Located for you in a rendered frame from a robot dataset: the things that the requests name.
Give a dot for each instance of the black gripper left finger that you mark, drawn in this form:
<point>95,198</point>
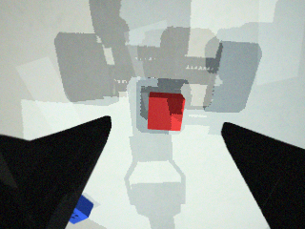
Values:
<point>47,176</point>

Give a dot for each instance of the blue block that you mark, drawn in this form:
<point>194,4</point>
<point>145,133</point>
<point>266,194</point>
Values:
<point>82,210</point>

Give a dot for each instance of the red block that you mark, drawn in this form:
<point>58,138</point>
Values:
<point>165,111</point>

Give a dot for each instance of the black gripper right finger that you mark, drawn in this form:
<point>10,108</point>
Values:
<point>274,172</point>

